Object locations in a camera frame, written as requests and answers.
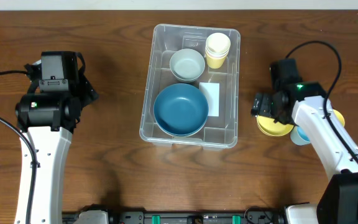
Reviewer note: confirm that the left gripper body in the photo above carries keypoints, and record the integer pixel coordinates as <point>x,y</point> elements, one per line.
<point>89,92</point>

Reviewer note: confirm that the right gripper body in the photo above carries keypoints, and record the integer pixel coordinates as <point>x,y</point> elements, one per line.
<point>258,106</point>

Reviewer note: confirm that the yellow small bowl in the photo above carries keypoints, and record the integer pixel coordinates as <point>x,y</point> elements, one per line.
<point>269,127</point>

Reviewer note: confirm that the light blue cup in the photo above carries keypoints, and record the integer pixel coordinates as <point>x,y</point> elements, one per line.
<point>299,137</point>

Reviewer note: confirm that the yellow cup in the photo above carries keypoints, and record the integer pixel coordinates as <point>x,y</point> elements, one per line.
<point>340,117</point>
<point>214,62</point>

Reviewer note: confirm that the cream cup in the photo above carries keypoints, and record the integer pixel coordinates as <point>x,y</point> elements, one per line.
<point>218,42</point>

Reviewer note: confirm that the dark blue bowl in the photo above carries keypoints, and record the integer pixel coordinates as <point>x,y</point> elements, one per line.
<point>181,110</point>

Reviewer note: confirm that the grey small bowl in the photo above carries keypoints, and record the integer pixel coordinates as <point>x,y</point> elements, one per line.
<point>187,65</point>

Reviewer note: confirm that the pink cup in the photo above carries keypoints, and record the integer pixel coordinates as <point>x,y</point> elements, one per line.
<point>216,54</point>

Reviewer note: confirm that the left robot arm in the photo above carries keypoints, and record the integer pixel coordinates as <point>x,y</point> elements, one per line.
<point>47,116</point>

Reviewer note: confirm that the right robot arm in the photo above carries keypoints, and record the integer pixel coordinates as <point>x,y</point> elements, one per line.
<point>304,105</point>

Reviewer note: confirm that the clear plastic storage bin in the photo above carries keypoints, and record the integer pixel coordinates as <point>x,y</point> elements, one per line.
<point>218,132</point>

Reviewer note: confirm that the white label in bin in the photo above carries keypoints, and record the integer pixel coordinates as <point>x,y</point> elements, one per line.
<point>211,92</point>

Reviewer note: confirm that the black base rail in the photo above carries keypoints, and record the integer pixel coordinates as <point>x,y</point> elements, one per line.
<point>255,215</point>

